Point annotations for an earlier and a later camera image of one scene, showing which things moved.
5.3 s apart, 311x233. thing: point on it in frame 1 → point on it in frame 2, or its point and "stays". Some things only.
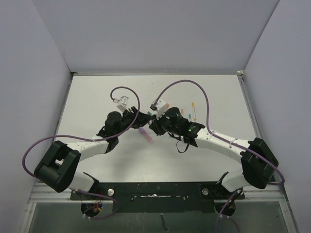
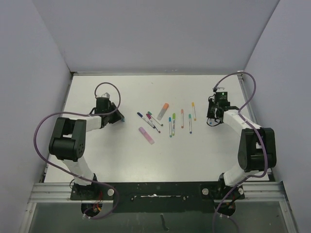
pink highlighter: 146,135 stays
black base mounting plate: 160,196 stays
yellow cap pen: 193,105 stays
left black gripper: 141,121 → 117,115
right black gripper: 156,125 → 209,114
